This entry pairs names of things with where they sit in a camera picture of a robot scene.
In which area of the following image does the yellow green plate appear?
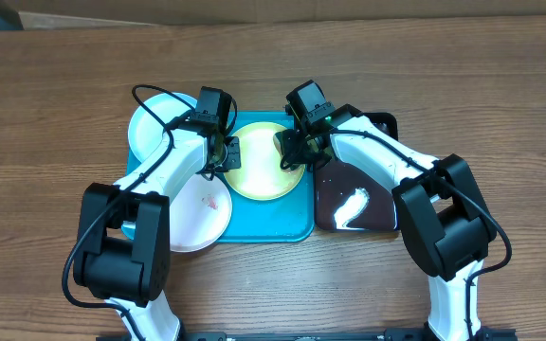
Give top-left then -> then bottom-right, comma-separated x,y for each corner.
225,121 -> 304,201

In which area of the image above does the pink white plate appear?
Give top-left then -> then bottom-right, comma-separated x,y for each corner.
170,175 -> 232,253

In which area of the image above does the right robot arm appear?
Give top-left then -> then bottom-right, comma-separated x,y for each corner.
276,102 -> 508,340

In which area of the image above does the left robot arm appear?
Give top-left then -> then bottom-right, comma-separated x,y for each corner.
62,109 -> 239,340

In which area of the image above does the black water tray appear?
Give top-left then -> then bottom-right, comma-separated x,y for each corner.
313,112 -> 400,233

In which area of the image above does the teal plastic tray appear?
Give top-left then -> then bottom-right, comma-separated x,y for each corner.
119,111 -> 316,244

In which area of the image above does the light blue plate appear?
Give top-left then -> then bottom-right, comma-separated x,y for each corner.
128,94 -> 190,163

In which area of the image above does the cardboard backdrop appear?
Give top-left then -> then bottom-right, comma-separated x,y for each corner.
9,0 -> 546,25

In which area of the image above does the right black cable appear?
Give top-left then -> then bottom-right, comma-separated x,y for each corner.
280,127 -> 514,341

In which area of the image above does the black cable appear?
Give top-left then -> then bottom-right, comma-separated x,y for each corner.
280,127 -> 514,341
62,83 -> 239,341

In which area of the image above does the left black cable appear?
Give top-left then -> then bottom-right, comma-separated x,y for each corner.
62,83 -> 239,341

